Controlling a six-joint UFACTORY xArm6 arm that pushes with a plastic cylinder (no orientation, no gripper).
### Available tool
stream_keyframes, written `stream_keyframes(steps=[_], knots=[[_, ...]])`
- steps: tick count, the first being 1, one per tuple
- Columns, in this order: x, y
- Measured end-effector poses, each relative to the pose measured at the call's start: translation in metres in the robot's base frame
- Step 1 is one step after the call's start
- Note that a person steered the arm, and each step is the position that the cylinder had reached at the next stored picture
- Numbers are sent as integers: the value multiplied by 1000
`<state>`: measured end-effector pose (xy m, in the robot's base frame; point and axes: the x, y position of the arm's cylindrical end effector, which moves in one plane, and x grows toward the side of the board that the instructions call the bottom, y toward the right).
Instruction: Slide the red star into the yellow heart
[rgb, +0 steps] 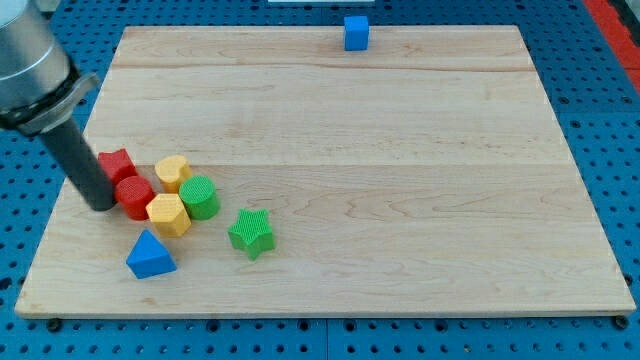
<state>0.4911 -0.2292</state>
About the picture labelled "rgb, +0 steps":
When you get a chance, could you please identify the red star block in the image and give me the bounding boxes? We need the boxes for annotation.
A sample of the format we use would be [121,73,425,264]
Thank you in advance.
[98,148,138,186]

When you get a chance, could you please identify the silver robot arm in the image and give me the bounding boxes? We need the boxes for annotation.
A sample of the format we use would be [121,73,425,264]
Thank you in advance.
[1,0,99,136]

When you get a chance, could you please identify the green star block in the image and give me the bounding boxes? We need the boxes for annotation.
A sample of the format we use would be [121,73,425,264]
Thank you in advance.
[227,209,276,261]

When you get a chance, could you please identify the yellow heart block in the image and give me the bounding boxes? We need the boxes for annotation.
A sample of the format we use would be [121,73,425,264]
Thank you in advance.
[154,155,193,193]

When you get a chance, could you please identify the wooden board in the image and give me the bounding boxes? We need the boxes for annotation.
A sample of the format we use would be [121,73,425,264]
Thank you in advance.
[15,26,636,319]

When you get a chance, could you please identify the green cylinder block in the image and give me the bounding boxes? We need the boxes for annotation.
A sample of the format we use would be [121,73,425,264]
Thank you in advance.
[179,175,220,220]

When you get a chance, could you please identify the yellow hexagon block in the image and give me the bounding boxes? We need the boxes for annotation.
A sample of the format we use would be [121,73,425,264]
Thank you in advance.
[145,193,191,238]

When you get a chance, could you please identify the blue cube block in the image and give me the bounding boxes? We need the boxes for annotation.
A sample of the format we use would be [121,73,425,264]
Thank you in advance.
[343,15,369,51]

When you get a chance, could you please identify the red cylinder block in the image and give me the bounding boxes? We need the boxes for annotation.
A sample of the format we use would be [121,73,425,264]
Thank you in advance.
[115,176,155,221]

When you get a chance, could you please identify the blue triangle block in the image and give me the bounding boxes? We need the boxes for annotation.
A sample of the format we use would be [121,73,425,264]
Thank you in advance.
[126,230,177,279]

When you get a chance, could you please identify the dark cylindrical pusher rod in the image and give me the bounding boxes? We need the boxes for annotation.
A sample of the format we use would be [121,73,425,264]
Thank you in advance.
[39,118,116,211]

